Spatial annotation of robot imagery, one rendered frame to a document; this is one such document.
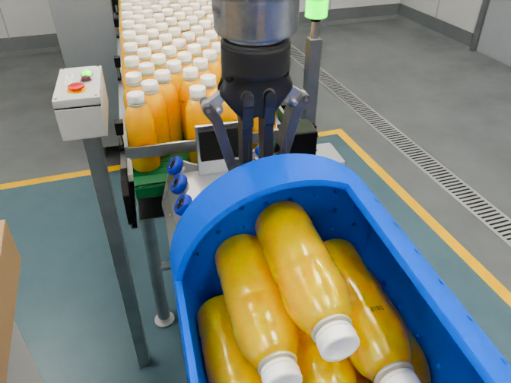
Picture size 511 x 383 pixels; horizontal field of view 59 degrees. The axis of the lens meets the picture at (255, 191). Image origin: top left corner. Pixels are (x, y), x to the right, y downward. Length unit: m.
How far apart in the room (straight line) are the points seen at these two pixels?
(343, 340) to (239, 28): 0.31
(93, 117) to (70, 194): 1.71
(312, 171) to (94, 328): 1.60
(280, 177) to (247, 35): 0.15
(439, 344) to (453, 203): 2.19
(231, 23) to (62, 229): 2.15
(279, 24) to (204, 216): 0.21
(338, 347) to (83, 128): 0.82
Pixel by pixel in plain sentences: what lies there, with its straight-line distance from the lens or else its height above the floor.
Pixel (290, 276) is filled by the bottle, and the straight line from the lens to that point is 0.47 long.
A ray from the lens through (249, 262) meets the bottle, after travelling 0.53.
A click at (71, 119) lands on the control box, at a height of 1.05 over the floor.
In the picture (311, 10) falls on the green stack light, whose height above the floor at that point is 1.18.
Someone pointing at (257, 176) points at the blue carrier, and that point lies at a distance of 0.50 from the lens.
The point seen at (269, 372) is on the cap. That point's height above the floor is 1.12.
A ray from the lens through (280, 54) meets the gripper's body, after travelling 0.49.
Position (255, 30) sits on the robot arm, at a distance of 0.46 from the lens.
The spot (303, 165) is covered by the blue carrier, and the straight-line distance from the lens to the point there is 0.52.
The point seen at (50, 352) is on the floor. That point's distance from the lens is 2.00.
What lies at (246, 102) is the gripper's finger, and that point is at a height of 1.30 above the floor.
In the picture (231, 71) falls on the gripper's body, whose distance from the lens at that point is 0.49.
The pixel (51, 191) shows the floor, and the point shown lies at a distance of 2.85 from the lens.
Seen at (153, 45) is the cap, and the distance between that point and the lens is 1.41.
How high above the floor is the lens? 1.51
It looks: 35 degrees down
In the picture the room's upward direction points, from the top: straight up
